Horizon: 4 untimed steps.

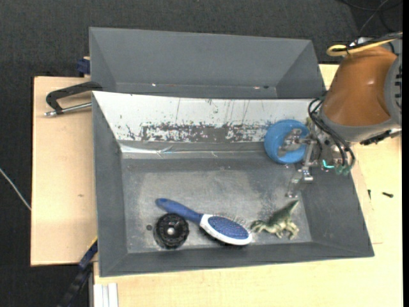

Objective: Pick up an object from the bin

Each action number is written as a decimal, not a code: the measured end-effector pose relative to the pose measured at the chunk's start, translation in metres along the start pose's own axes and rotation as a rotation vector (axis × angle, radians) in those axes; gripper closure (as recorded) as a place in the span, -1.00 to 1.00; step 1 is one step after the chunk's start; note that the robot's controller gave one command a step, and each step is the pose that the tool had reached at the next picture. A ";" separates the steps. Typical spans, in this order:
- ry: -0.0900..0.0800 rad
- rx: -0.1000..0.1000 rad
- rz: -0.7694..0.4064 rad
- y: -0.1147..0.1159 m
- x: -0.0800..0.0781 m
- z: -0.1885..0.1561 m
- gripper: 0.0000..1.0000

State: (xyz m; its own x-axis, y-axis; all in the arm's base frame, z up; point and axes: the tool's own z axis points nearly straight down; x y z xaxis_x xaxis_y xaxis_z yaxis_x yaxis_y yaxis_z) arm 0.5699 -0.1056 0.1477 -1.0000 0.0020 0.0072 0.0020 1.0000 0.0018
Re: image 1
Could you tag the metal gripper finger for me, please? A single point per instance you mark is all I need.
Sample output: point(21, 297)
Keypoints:
point(292, 142)
point(300, 179)

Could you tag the blue plastic cup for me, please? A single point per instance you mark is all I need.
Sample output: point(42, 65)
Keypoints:
point(274, 139)

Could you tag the green toy dinosaur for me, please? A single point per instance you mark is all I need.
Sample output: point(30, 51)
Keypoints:
point(279, 224)

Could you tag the small black screw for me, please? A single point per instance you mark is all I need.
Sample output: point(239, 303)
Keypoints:
point(388, 195)

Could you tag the blue and white brush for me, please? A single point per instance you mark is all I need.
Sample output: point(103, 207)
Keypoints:
point(223, 229)

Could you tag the grey metal bin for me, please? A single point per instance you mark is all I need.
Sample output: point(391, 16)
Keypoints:
point(204, 177)

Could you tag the black round wheel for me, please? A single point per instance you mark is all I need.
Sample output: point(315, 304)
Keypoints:
point(171, 231)

